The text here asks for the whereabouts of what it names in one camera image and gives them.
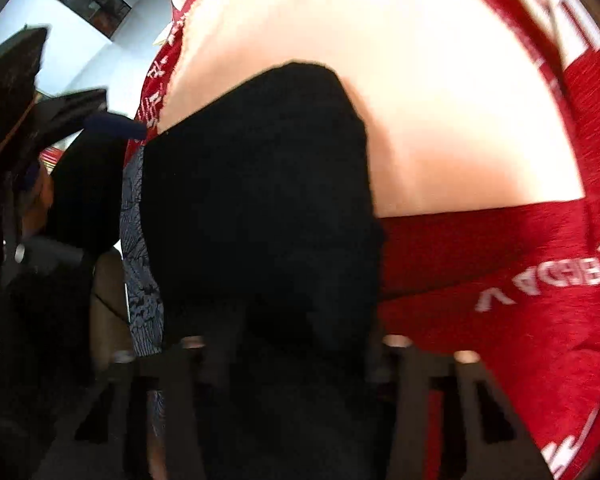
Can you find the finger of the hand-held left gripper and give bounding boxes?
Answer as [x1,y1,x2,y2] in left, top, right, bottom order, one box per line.
[32,88,149,151]

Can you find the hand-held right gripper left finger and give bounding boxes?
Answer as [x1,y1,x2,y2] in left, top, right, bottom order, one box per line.
[34,336,241,480]

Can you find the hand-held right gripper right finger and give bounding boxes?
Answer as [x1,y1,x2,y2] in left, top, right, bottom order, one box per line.
[378,334,553,480]

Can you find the black pants with blue trim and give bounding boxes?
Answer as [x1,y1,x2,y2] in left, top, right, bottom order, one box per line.
[44,61,387,480]

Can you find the red printed blanket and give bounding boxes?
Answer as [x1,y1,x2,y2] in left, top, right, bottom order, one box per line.
[122,0,600,480]

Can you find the cream cloth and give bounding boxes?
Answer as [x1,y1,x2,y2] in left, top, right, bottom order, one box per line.
[157,0,587,220]

